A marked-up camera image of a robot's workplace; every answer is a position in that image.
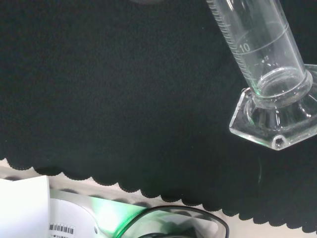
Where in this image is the black scalloped bench cloth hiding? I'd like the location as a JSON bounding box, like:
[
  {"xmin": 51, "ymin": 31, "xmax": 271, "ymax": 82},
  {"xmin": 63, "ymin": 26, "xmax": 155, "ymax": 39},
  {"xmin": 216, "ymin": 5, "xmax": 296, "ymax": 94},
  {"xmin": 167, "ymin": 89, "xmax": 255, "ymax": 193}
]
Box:
[{"xmin": 0, "ymin": 0, "xmax": 317, "ymax": 234}]

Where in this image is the black looped cable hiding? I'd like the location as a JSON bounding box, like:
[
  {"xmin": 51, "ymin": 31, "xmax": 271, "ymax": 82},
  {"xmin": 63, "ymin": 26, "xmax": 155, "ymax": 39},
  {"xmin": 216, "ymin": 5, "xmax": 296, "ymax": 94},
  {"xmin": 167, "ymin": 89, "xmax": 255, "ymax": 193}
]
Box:
[{"xmin": 116, "ymin": 205, "xmax": 230, "ymax": 238}]

